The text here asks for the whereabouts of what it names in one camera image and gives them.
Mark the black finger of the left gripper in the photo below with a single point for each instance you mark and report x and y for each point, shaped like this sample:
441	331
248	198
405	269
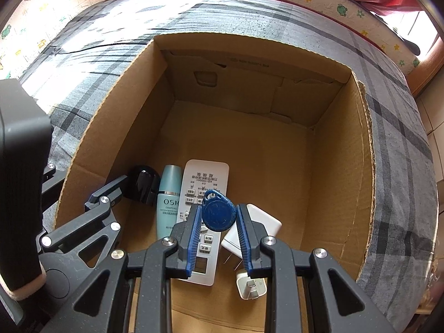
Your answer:
113	191

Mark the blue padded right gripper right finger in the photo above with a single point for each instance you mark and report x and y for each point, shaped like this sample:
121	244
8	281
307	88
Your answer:
250	234

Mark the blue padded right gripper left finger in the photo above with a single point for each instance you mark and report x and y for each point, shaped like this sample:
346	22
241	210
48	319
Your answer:
187	234

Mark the large white charger plug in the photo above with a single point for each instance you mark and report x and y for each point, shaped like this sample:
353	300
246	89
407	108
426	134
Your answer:
231	240

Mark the black cylindrical cap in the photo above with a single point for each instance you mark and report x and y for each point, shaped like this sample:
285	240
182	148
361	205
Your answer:
142	184

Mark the blue key fob tag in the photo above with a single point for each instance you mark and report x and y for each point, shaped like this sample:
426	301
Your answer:
218	212

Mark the light blue cosmetic bottle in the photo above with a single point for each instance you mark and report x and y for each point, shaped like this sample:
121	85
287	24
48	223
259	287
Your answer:
168	200

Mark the small white charger plug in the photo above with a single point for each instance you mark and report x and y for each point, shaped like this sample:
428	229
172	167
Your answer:
250	288

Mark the brown cardboard box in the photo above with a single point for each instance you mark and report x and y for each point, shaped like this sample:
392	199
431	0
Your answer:
133	287

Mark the grey plaid bed sheet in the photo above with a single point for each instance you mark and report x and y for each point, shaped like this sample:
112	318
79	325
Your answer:
399	145

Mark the beige wardrobe cabinet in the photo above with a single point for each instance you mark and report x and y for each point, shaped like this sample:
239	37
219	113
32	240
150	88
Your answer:
430	103

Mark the black camera display module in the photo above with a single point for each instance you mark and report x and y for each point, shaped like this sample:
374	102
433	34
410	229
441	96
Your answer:
25	144

